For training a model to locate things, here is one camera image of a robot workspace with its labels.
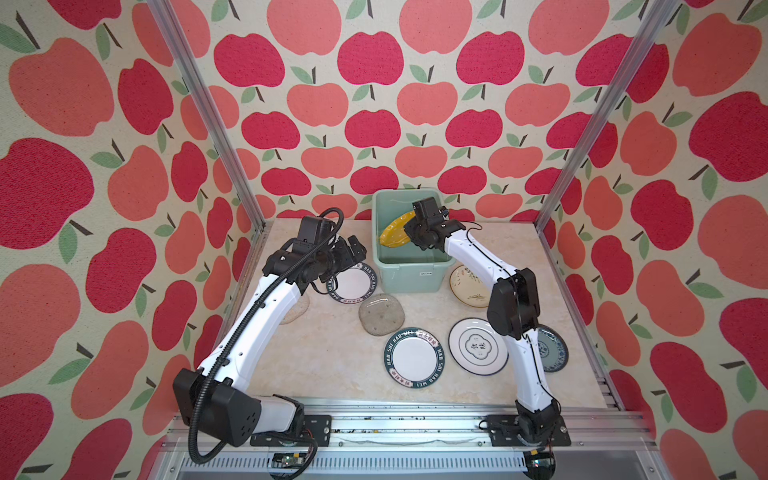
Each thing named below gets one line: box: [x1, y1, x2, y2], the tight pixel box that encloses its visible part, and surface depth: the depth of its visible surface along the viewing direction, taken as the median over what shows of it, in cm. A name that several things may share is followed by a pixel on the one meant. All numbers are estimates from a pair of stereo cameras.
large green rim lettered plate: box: [384, 327, 445, 389], surface depth 88 cm
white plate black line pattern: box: [448, 317, 509, 376], surface depth 89 cm
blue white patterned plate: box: [537, 324, 569, 373], surface depth 90 cm
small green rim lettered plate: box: [326, 262, 378, 305], surface depth 103 cm
